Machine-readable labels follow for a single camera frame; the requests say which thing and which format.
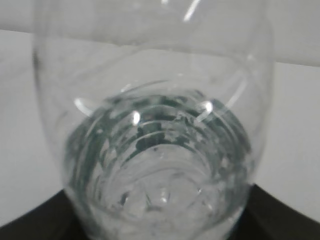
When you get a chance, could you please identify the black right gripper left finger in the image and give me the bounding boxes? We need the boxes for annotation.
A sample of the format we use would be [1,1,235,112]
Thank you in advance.
[0,190,88,240]

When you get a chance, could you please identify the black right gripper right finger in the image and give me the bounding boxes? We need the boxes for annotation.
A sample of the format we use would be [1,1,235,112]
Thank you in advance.
[231,185,320,240]

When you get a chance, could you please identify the clear green-label water bottle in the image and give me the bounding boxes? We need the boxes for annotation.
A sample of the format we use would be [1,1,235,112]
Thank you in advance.
[32,0,273,240]

